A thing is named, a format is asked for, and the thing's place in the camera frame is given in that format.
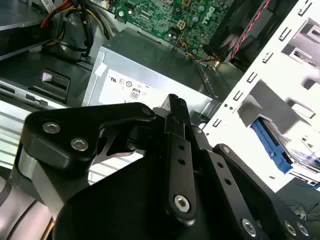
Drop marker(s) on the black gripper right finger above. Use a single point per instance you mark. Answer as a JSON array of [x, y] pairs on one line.
[[240, 185]]

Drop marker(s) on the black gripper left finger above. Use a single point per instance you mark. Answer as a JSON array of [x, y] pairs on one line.
[[62, 140]]

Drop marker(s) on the hard disk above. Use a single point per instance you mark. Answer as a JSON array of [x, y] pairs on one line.
[[272, 147]]

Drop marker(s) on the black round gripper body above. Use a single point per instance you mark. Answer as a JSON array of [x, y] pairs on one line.
[[125, 200]]

